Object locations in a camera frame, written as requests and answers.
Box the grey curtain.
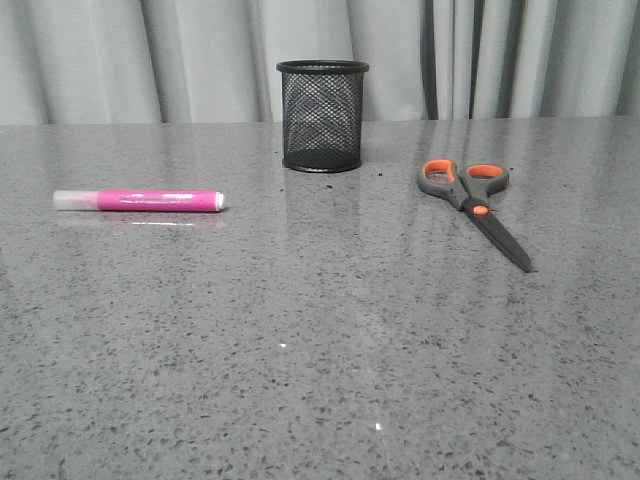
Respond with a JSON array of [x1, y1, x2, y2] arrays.
[[1, 1, 639, 125]]

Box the black mesh pen holder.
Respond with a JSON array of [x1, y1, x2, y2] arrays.
[[276, 60, 369, 173]]

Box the grey orange scissors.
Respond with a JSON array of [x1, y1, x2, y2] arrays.
[[417, 158, 532, 273]]

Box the pink marker pen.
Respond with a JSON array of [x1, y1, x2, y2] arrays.
[[53, 190, 226, 213]]

